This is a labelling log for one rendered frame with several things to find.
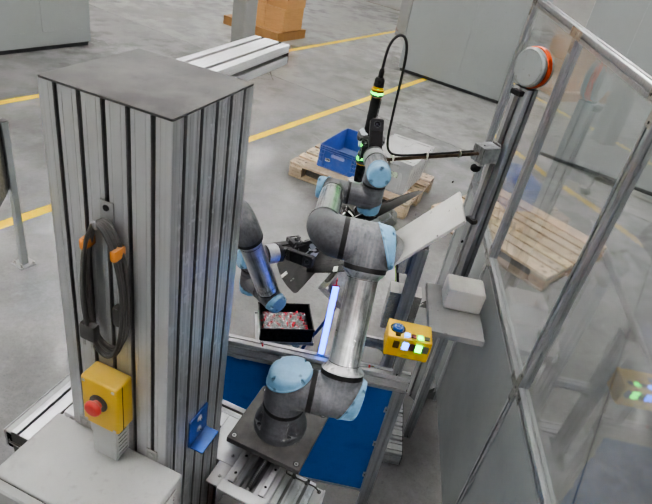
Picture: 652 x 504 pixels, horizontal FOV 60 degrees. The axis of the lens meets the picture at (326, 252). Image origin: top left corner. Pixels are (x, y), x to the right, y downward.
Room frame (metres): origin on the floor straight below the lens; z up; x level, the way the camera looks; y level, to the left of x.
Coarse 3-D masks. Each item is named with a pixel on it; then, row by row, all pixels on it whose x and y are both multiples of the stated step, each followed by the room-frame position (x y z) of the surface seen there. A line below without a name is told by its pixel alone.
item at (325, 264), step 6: (318, 258) 1.78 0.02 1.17; (324, 258) 1.77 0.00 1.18; (330, 258) 1.77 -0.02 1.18; (318, 264) 1.74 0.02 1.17; (324, 264) 1.74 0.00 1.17; (330, 264) 1.73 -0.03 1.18; (336, 264) 1.73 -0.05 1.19; (342, 264) 1.73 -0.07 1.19; (306, 270) 1.72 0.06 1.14; (312, 270) 1.71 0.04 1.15; (318, 270) 1.71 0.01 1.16; (324, 270) 1.70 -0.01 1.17; (330, 270) 1.70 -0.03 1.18; (342, 270) 1.69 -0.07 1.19
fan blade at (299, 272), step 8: (280, 264) 1.99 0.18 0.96; (288, 264) 1.98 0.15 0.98; (296, 264) 1.96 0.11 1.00; (280, 272) 1.96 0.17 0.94; (288, 272) 1.95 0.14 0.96; (296, 272) 1.93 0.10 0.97; (304, 272) 1.93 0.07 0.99; (288, 280) 1.91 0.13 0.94; (296, 280) 1.90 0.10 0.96; (304, 280) 1.90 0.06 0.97; (296, 288) 1.87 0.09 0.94
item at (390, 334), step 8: (392, 320) 1.62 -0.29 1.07; (392, 328) 1.57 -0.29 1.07; (408, 328) 1.59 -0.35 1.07; (416, 328) 1.60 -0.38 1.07; (424, 328) 1.61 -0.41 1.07; (384, 336) 1.61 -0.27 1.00; (392, 336) 1.53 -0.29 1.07; (400, 336) 1.54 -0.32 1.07; (424, 336) 1.57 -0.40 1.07; (384, 344) 1.55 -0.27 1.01; (392, 344) 1.53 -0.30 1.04; (400, 344) 1.53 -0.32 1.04; (416, 344) 1.53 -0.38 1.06; (424, 344) 1.53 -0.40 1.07; (384, 352) 1.53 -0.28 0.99; (392, 352) 1.53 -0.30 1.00; (400, 352) 1.53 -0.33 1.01; (408, 352) 1.53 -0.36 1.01; (416, 352) 1.53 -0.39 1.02; (416, 360) 1.53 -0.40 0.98; (424, 360) 1.53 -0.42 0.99
